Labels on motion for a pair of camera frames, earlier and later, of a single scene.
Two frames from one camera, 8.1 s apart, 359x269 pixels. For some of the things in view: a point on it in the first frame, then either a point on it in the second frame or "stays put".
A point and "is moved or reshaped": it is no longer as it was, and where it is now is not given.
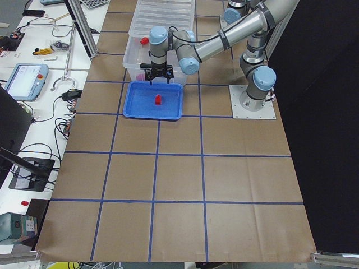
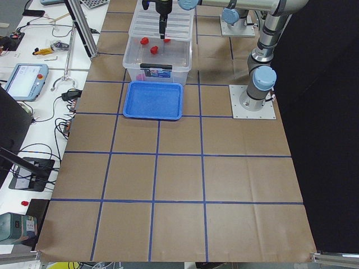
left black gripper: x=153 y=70 -> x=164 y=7
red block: x=144 y=40 stays put
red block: x=158 y=100 is moved or reshaped
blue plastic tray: x=158 y=100 stays put
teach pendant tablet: x=26 y=81 stays put
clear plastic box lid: x=147 y=14 stays put
